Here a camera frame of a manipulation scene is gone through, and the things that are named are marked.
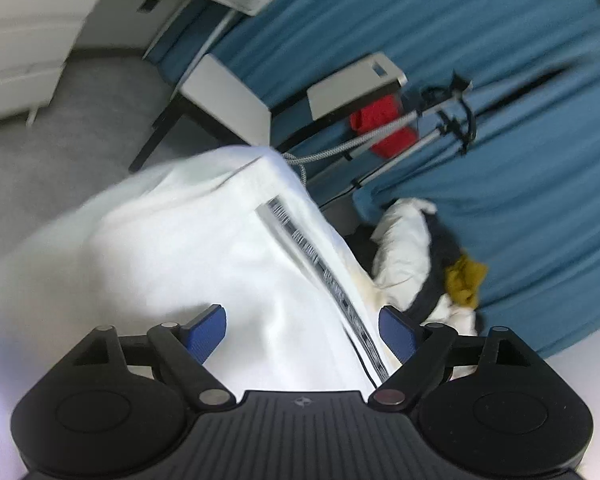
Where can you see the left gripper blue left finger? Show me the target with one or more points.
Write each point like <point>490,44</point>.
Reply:
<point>176,354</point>

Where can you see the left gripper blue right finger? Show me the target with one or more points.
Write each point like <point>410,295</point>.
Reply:
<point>427,355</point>

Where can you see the white garment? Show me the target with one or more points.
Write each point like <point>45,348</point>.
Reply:
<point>233,227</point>

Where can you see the mustard yellow garment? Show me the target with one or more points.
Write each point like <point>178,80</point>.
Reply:
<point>462,281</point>

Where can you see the dark navy garment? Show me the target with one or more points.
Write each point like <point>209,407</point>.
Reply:
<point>443,252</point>

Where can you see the white puffy jacket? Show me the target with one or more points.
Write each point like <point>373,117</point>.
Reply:
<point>401,264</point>

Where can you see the silver tripod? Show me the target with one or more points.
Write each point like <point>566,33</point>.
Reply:
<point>455,118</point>

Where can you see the white dressing table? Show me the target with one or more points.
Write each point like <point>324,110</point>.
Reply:
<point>45,25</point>

